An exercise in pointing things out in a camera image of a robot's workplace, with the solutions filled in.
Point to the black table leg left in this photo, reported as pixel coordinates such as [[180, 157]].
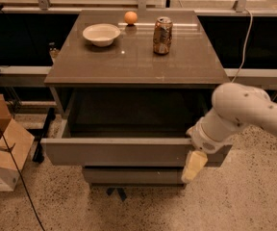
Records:
[[38, 155]]

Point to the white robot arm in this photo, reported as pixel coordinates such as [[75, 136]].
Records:
[[235, 106]]

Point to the grey bottom drawer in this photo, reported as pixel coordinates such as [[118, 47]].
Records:
[[133, 175]]

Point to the grey drawer cabinet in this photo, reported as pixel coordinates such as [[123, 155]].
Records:
[[130, 62]]

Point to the open cardboard box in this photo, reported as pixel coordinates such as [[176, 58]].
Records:
[[15, 144]]

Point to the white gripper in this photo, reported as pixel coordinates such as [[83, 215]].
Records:
[[203, 141]]

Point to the metal window frame rail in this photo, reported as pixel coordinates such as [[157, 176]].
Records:
[[138, 4]]

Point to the grey top drawer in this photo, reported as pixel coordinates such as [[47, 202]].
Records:
[[127, 128]]

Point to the grey drawer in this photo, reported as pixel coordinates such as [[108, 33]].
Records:
[[127, 128], [133, 175]]

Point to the crushed soda can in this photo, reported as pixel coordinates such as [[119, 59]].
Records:
[[162, 35]]

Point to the white bowl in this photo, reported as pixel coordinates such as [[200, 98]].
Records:
[[102, 34]]

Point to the orange ball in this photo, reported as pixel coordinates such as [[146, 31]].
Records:
[[130, 18]]

